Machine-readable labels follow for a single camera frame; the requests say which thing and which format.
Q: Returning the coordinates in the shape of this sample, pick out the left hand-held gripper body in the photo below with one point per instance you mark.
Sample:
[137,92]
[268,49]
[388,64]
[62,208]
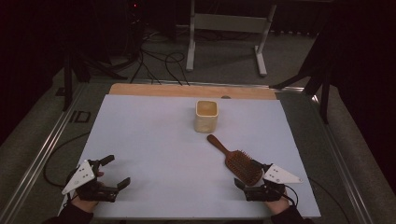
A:
[81,177]

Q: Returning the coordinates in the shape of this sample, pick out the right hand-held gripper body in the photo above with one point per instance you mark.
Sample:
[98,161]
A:
[278,175]

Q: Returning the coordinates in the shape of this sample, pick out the brown wooden hairbrush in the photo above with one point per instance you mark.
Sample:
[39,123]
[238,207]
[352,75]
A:
[244,166]

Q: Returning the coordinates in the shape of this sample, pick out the beige square cup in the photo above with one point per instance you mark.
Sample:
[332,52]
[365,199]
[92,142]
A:
[205,123]

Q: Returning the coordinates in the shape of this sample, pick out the person's left hand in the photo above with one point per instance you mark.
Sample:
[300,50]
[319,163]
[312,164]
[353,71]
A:
[84,205]

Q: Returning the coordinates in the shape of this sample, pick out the person's right hand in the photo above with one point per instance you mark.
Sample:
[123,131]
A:
[277,206]

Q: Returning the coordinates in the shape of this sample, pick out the white table mat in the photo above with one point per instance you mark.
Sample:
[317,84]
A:
[162,149]

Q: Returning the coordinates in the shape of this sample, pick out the black metal stand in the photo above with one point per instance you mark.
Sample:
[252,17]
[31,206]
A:
[74,68]
[320,77]

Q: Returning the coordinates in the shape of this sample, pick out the aluminium frame rail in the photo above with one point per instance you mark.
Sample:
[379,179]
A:
[342,161]
[37,161]

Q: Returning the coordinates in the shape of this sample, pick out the white metal table frame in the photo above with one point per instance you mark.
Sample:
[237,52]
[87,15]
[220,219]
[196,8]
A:
[229,23]

